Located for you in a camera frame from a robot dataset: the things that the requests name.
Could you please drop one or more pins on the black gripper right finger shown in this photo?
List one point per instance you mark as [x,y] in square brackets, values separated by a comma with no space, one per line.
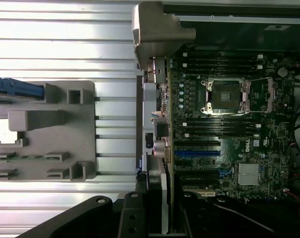
[189,218]

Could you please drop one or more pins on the hard disk blue caddy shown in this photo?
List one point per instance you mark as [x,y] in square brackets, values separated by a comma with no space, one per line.
[16,86]

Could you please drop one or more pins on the metal socket cover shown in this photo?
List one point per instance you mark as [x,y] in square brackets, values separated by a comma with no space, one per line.
[270,96]

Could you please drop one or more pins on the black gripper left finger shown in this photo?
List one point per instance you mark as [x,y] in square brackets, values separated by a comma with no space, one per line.
[133,223]

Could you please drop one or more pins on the silver chipset heat sink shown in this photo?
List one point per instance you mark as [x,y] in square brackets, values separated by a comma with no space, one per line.
[249,173]

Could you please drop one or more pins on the bare green RAM stick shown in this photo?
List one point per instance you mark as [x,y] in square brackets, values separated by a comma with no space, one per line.
[25,157]

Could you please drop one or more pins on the round coin cell battery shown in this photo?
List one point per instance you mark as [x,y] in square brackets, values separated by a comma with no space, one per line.
[282,72]

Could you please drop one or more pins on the grey parts rack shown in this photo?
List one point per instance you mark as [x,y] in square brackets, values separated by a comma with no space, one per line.
[85,124]

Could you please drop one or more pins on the green motherboard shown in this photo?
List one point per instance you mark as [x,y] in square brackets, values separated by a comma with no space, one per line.
[276,138]

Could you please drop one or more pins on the blue expansion slot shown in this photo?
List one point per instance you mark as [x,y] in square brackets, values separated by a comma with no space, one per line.
[197,153]

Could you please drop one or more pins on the silver CPU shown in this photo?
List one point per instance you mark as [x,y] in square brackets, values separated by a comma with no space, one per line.
[4,131]

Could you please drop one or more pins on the open dark PC case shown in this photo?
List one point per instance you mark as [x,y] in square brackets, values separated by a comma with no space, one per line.
[239,39]

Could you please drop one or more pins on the CPU socket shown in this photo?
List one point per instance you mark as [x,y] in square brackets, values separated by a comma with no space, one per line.
[224,95]

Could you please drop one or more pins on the black expansion slot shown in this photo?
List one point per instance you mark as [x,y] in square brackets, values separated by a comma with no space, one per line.
[197,143]

